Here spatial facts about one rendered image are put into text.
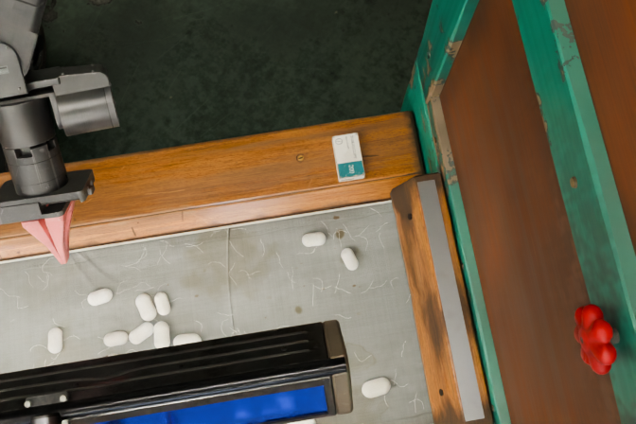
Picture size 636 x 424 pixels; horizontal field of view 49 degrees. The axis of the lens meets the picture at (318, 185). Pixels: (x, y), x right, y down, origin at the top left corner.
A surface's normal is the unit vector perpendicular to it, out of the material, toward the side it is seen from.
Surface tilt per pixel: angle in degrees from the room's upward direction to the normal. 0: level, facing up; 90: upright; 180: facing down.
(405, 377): 0
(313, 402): 58
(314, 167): 0
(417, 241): 67
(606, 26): 90
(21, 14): 44
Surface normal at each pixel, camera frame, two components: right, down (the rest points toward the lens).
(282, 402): 0.13, 0.67
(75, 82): 0.29, 0.40
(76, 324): 0.00, -0.25
